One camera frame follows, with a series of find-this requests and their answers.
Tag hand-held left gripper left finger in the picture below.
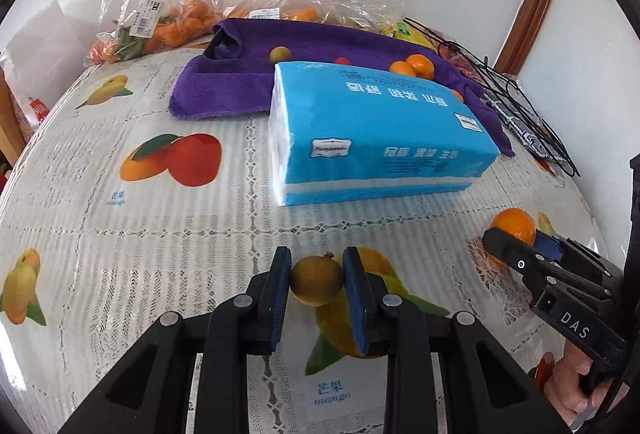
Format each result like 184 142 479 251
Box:
57 246 293 434

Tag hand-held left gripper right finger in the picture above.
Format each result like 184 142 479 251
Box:
341 246 573 434

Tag white paper bag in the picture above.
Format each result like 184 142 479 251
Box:
0 0 97 127

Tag patterned pouch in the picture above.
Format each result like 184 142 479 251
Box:
487 99 558 162

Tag blue tissue pack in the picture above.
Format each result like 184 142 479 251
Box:
267 60 500 207

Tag black wire rack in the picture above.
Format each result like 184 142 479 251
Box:
402 16 581 177

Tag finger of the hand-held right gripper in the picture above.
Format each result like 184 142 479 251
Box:
534 230 567 262
481 226 557 295

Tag yellow package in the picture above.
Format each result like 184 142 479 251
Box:
379 20 433 50

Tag brown-green round fruit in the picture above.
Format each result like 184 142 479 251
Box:
290 252 346 307

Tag purple towel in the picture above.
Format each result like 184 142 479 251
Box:
168 17 516 158

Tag red packaged item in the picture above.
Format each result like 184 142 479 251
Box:
447 46 478 77

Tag large orange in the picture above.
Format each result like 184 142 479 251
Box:
489 208 537 247

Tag cardboard box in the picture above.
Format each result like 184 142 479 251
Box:
0 66 26 160

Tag person's right hand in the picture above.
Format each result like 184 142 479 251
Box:
542 349 616 426

